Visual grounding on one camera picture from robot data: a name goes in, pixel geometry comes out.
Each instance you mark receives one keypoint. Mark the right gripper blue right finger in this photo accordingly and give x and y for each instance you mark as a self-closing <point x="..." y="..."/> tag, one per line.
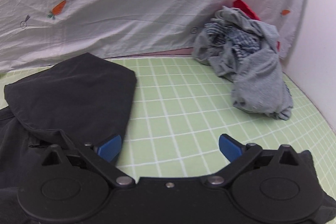
<point x="230" y="148"/>

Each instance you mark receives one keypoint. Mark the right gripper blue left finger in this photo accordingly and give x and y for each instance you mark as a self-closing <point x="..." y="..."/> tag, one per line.
<point x="109" y="148"/>

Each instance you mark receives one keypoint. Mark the red garment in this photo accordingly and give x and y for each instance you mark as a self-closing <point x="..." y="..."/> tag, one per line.
<point x="251" y="23"/>

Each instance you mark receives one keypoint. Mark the grey t-shirt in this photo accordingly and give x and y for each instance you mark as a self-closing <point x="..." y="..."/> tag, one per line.
<point x="257" y="81"/>

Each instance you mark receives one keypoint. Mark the blue checked shirt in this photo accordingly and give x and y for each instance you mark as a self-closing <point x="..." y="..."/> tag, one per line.
<point x="242" y="43"/>

